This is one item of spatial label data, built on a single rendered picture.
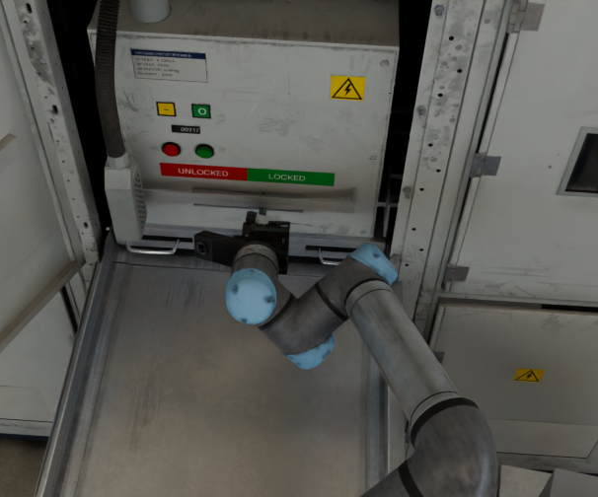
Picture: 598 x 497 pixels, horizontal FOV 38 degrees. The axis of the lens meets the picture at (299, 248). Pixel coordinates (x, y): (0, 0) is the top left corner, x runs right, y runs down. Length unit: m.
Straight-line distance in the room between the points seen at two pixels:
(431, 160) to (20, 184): 0.71
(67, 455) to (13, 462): 1.00
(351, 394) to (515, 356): 0.50
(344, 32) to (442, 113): 0.20
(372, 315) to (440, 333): 0.67
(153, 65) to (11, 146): 0.27
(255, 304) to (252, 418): 0.35
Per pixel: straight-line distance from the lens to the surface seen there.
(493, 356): 1.98
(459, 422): 1.09
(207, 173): 1.63
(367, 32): 1.44
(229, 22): 1.45
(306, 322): 1.34
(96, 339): 1.71
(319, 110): 1.49
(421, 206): 1.60
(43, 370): 2.20
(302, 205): 1.61
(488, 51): 1.37
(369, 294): 1.27
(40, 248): 1.74
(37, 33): 1.43
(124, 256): 1.81
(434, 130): 1.47
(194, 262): 1.79
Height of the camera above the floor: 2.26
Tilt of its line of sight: 52 degrees down
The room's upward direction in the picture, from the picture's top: 2 degrees clockwise
